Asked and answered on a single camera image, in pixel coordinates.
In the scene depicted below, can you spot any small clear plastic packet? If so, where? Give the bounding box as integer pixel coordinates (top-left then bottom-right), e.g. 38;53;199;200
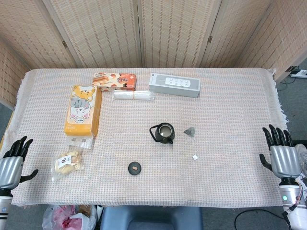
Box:
66;136;93;150

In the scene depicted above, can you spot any black teapot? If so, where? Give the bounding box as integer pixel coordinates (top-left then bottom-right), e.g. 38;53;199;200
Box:
149;122;176;145

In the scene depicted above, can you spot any yellow cat tissue pack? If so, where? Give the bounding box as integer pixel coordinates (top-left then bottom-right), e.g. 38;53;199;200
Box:
64;85;103;138

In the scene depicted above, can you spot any plastic bag with pink contents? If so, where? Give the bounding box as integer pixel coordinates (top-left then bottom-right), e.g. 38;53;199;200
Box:
42;204;97;230

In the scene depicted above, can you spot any clear bag of snacks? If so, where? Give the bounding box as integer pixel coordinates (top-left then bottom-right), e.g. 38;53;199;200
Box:
51;149;85;181

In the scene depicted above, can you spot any white shoe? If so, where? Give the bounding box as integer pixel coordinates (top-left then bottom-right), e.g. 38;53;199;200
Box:
294;143;307;174

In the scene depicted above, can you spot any blue grey stool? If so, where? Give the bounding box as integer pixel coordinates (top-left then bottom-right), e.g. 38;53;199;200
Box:
99;206;204;230

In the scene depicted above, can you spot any orange snack box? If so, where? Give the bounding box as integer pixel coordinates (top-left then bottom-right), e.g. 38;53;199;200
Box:
92;72;137;92

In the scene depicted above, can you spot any black teapot lid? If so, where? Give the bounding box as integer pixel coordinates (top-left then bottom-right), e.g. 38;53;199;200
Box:
128;161;142;175

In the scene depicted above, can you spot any grey rectangular cardboard box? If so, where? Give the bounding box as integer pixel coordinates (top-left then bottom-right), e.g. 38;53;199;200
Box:
148;73;201;98

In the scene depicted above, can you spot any pyramid tea bag with string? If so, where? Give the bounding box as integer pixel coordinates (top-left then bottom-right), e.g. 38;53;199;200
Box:
183;126;200;161

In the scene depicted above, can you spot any black floor cable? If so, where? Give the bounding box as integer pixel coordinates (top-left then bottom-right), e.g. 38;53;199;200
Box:
279;76;297;91
234;207;292;230

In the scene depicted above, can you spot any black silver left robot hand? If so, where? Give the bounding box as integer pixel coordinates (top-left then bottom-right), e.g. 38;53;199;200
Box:
0;136;39;190

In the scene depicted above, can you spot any pink woven tablecloth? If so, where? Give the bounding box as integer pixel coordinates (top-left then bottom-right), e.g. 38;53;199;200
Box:
1;68;290;208

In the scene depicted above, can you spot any coloured arm wire bundle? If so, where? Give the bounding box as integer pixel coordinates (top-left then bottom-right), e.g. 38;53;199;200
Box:
289;181;305;212

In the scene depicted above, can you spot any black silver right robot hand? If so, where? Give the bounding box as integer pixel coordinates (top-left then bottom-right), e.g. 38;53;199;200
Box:
259;124;303;179

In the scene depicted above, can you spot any woven folding screen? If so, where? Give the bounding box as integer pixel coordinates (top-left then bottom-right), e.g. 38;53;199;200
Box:
0;0;307;111

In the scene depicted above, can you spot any white power strip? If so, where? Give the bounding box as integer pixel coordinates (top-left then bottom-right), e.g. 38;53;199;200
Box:
289;69;307;79

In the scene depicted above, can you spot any clear plastic straw bundle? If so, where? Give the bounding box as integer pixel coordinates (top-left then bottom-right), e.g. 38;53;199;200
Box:
112;90;155;102

